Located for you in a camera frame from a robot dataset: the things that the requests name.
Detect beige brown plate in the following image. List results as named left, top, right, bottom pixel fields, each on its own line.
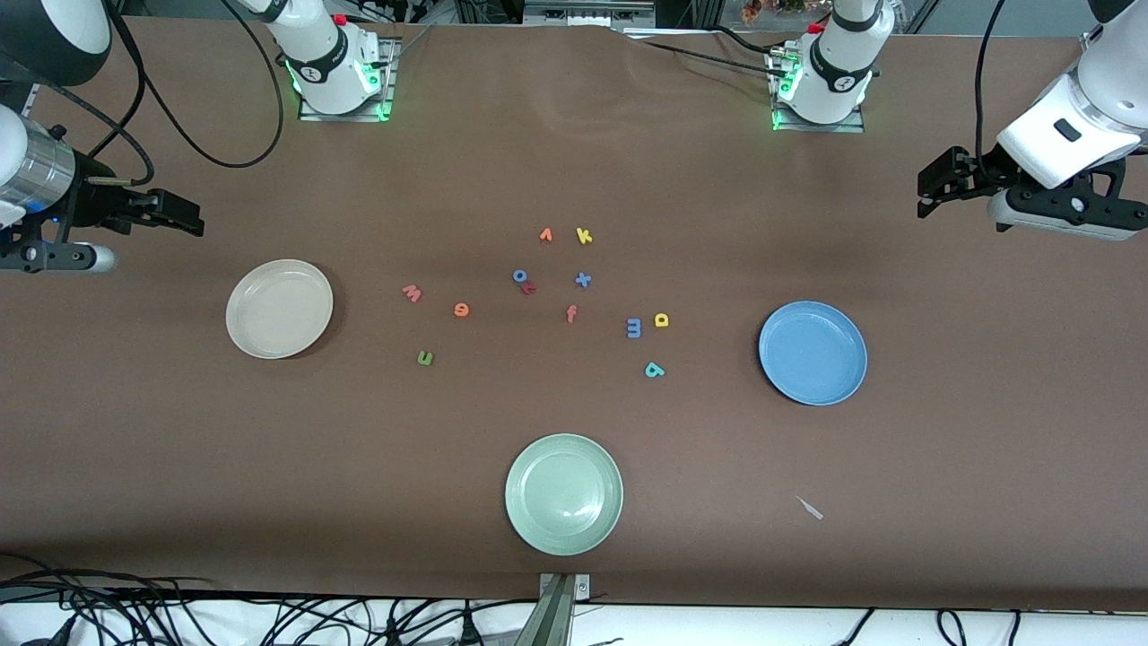
left=225, top=259, right=335, bottom=361

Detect blue plate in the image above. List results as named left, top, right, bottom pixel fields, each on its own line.
left=758, top=301, right=869, bottom=406

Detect colourful artificial flowers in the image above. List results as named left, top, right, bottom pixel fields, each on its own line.
left=740, top=0, right=808, bottom=23

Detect brown table mat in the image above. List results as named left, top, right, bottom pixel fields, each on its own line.
left=0, top=16, right=1148, bottom=613

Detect grey background device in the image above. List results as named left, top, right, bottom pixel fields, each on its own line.
left=525, top=0, right=656, bottom=26

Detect pale green plate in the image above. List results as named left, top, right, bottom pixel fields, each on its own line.
left=504, top=433, right=625, bottom=557

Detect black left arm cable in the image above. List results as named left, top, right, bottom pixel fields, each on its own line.
left=974, top=0, right=1010, bottom=180

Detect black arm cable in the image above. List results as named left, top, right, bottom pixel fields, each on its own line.
left=36, top=0, right=286, bottom=188
left=974, top=0, right=1010, bottom=180

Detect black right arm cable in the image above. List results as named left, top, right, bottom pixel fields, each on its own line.
left=36, top=0, right=286, bottom=188

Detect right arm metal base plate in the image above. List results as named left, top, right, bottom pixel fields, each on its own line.
left=299, top=40, right=396, bottom=123

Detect black base cables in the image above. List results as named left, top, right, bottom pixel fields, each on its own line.
left=619, top=27, right=795, bottom=91

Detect black floor cable bundle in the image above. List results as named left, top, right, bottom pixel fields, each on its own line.
left=0, top=552, right=539, bottom=646

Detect grey metal bracket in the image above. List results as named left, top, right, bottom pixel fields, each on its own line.
left=516, top=572, right=591, bottom=646

